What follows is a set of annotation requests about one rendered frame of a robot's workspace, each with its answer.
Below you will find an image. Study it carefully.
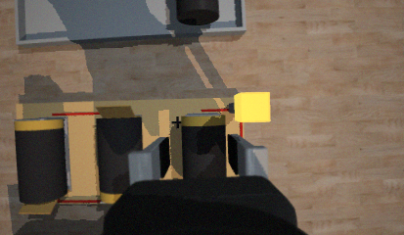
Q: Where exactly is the black cylinder with yellow band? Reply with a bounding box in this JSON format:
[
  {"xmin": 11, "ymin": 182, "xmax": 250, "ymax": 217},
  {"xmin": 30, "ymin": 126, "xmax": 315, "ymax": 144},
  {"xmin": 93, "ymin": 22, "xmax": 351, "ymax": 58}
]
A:
[
  {"xmin": 181, "ymin": 115, "xmax": 227, "ymax": 179},
  {"xmin": 14, "ymin": 119, "xmax": 67, "ymax": 204},
  {"xmin": 176, "ymin": 0, "xmax": 219, "ymax": 25},
  {"xmin": 96, "ymin": 117, "xmax": 143, "ymax": 204}
]

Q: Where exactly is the grey shallow tray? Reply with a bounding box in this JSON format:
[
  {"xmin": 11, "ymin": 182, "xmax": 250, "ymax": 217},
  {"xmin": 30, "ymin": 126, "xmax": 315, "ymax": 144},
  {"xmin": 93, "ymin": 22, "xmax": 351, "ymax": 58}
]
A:
[{"xmin": 15, "ymin": 0, "xmax": 247, "ymax": 48}]

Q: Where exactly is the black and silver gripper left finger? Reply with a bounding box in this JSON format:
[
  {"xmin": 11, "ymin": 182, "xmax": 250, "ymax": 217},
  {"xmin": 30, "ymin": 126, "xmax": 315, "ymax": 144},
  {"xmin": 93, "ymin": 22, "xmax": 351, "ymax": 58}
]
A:
[{"xmin": 128, "ymin": 137, "xmax": 170, "ymax": 185}]

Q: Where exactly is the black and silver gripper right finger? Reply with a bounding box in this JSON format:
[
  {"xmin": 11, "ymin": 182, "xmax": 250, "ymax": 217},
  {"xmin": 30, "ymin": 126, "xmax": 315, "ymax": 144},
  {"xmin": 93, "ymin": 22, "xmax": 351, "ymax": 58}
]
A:
[{"xmin": 227, "ymin": 134, "xmax": 268, "ymax": 179}]

